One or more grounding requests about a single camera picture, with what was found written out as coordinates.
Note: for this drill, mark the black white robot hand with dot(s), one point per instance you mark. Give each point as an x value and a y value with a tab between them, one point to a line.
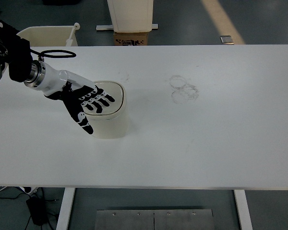
76	93

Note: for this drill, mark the cream lidded trash can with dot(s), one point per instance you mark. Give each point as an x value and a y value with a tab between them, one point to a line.
112	122

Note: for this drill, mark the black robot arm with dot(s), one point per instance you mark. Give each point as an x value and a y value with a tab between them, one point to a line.
16	53

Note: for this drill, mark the cream plastic bin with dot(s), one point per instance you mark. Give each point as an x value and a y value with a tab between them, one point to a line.
51	36

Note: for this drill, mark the brown cardboard box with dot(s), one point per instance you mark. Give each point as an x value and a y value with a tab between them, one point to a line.
130	39

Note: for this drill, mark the white metal base bar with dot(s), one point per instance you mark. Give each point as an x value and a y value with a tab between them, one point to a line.
110	27

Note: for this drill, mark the black power adapter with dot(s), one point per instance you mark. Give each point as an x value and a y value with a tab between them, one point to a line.
37	210

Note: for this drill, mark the white left table leg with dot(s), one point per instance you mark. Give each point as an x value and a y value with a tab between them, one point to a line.
66	208

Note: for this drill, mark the white table leg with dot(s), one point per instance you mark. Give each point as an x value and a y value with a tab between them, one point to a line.
66	208
243	210

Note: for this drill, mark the grey floor plate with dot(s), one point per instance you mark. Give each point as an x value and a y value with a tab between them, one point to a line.
226	40

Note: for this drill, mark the white right table leg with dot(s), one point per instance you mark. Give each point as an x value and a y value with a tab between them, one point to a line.
243	210

